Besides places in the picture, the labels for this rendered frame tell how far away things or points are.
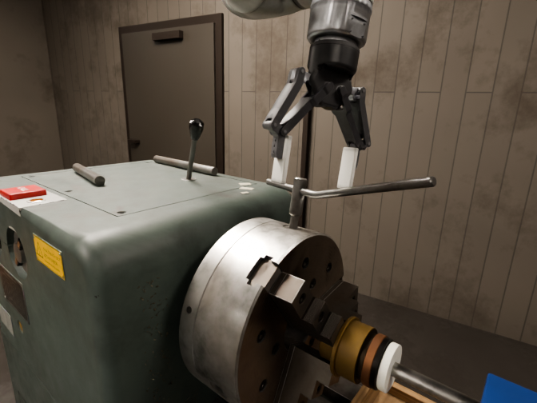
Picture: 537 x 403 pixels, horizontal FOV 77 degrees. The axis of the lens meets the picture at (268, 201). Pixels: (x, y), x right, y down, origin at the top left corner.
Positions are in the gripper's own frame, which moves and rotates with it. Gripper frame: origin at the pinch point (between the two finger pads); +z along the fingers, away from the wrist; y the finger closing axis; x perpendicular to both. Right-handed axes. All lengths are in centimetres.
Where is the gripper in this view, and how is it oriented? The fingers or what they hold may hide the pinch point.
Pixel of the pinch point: (314, 179)
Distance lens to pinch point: 54.7
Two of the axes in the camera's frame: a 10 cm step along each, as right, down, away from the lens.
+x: -5.2, -1.8, 8.3
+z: -1.4, 9.8, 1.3
